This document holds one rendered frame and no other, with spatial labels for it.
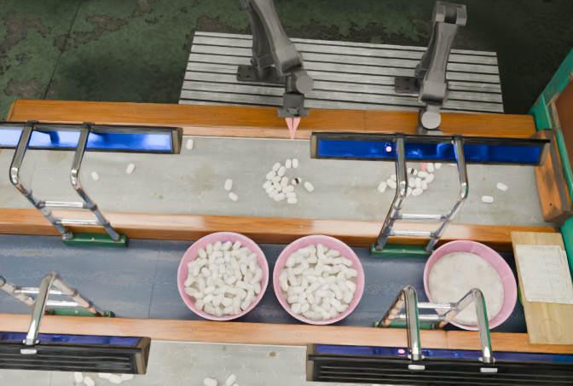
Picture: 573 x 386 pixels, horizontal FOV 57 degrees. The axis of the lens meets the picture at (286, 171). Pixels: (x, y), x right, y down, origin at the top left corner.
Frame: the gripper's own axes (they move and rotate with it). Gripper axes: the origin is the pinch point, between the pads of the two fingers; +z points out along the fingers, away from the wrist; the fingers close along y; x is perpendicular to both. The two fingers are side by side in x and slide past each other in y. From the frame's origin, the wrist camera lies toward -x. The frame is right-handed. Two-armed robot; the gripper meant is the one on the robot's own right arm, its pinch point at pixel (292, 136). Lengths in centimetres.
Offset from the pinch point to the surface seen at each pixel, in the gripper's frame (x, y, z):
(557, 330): -35, 75, 46
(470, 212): -9, 57, 21
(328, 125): 8.8, 12.2, -2.9
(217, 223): -15.4, -22.2, 25.5
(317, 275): -23.1, 9.0, 38.1
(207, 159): 2.0, -28.0, 9.0
